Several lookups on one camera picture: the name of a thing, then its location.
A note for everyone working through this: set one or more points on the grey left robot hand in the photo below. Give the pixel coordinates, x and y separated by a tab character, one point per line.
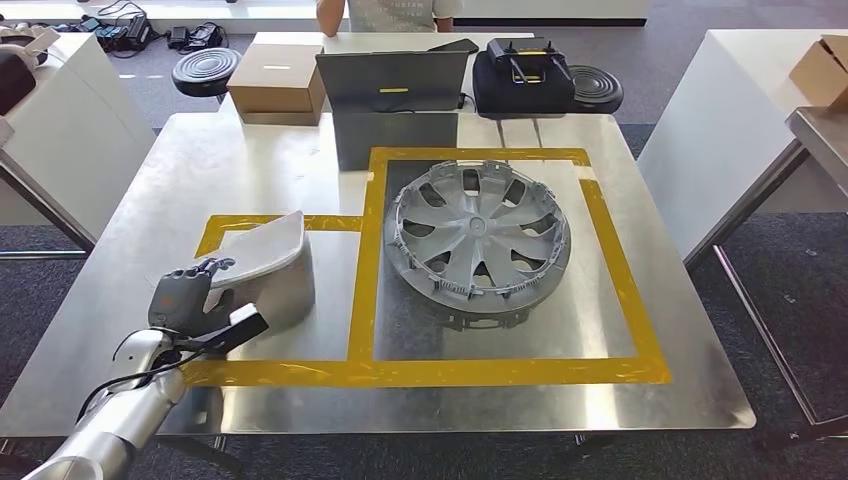
179	301

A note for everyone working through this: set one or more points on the white curved plastic body part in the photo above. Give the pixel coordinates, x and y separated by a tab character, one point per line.
278	278

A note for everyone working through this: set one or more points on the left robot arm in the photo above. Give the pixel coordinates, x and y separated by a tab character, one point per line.
126	411

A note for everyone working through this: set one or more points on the stainless steel workbench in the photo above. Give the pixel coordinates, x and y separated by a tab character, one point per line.
199	166

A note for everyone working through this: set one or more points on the stainless steel table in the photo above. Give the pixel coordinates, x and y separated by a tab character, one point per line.
821	132
46	202

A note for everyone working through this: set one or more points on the white table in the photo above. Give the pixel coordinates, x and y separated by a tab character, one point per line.
715	132
86	132
371	41

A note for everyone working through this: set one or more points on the black round stool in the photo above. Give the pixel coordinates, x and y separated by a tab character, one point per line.
206	69
599	89

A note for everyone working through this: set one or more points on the closed brown cardboard box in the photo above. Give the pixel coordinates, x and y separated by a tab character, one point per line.
275	79

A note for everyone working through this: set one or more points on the black power adapter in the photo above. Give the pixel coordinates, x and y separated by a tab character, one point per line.
199	36

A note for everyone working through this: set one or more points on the black white headset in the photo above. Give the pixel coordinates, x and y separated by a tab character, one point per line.
16	79

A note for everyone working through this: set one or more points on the black battery charger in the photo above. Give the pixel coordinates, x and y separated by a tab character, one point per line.
136	30

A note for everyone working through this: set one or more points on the silver wheel cover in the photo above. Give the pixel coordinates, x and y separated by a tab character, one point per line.
464	232

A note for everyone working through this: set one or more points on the long white counter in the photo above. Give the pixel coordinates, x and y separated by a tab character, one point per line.
265	16

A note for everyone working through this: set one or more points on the grey laptop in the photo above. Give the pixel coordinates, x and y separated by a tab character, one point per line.
391	73

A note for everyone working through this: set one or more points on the person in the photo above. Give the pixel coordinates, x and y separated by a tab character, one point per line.
391	16

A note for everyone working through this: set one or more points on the black flat device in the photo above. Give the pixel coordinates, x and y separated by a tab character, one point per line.
457	46

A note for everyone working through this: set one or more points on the black carry bag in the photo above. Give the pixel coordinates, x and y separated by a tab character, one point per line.
523	99

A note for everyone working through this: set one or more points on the black yellow remote controller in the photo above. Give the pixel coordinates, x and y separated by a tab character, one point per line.
510	48

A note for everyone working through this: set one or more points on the open brown cardboard box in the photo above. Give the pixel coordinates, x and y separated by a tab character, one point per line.
821	76

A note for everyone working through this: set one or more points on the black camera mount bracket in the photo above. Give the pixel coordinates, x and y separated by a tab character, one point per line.
205	341

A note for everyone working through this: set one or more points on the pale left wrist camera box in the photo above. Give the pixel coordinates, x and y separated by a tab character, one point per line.
248	324

